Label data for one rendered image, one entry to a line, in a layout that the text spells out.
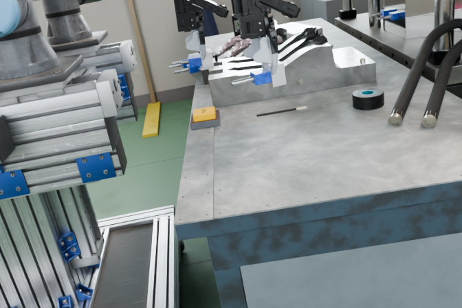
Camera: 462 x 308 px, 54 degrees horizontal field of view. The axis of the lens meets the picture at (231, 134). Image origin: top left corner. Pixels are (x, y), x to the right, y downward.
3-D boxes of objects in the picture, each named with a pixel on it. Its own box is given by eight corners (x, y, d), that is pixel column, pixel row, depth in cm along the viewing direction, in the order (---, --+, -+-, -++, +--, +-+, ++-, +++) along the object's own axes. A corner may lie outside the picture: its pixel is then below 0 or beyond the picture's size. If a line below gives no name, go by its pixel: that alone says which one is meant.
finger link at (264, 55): (255, 78, 109) (247, 40, 108) (278, 73, 110) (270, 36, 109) (259, 78, 106) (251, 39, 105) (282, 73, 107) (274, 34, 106)
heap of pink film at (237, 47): (228, 60, 169) (225, 40, 166) (214, 53, 185) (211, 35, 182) (291, 46, 175) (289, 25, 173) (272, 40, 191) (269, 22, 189)
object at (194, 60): (172, 74, 143) (170, 58, 141) (172, 69, 148) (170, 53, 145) (214, 68, 144) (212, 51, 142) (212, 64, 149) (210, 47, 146)
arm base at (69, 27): (42, 47, 150) (33, 16, 146) (54, 40, 164) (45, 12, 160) (89, 38, 150) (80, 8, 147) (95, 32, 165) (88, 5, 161)
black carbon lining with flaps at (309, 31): (229, 78, 141) (223, 48, 138) (227, 66, 156) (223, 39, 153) (339, 60, 140) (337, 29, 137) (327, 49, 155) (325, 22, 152)
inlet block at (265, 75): (236, 96, 110) (233, 75, 108) (231, 91, 114) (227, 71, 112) (286, 84, 112) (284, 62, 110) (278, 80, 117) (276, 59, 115)
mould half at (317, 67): (213, 108, 138) (205, 64, 133) (213, 85, 162) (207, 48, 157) (376, 81, 137) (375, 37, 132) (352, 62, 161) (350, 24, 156)
